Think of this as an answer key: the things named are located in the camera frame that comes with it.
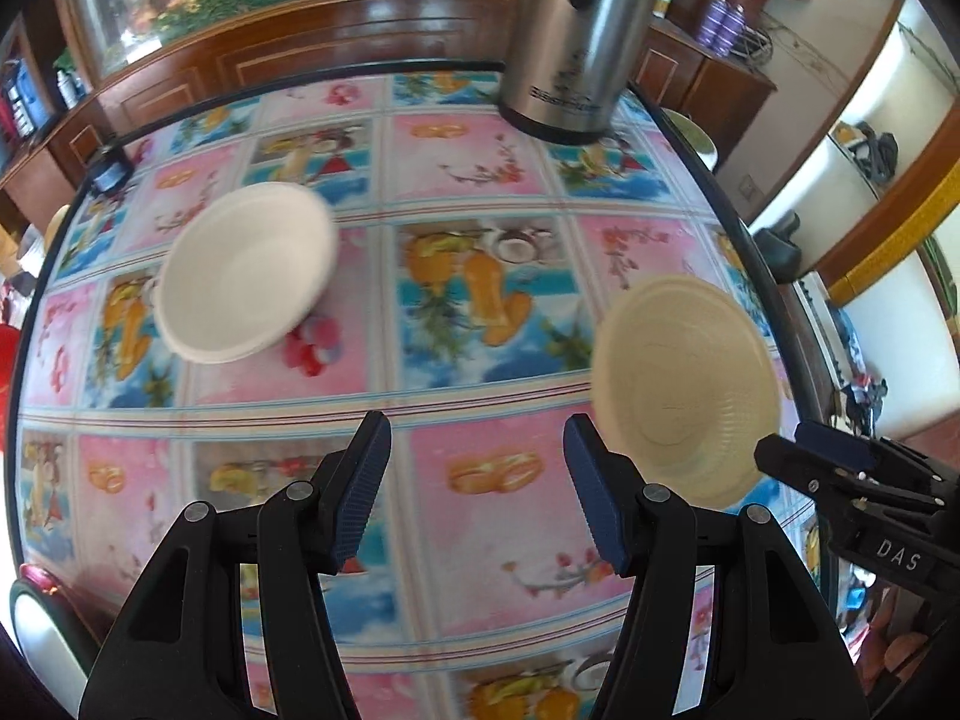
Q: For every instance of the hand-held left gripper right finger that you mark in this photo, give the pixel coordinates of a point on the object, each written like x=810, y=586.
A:
x=596, y=495

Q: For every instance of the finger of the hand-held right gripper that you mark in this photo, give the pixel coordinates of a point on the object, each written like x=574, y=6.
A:
x=787, y=461
x=832, y=444

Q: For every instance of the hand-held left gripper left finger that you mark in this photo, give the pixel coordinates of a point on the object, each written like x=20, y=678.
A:
x=364, y=495

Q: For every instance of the cream plastic bowl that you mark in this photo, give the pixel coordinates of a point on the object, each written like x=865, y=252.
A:
x=682, y=390

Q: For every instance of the white paper bowl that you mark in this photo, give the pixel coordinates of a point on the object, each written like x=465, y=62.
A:
x=240, y=270

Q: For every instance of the fruit print tablecloth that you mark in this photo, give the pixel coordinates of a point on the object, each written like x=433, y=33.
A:
x=465, y=390

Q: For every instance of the black saddle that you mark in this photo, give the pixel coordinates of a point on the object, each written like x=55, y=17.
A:
x=780, y=247

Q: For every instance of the green rimmed plate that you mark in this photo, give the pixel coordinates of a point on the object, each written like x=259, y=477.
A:
x=694, y=136

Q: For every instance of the small black motor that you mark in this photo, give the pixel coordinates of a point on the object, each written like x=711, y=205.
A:
x=111, y=174

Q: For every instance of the purple bottle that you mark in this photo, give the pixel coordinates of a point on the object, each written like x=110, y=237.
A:
x=733, y=28
x=709, y=24

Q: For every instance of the stainless steel kettle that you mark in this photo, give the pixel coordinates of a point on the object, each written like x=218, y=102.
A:
x=585, y=37

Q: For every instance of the white bottle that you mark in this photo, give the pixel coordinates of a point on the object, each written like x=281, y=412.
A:
x=67, y=88

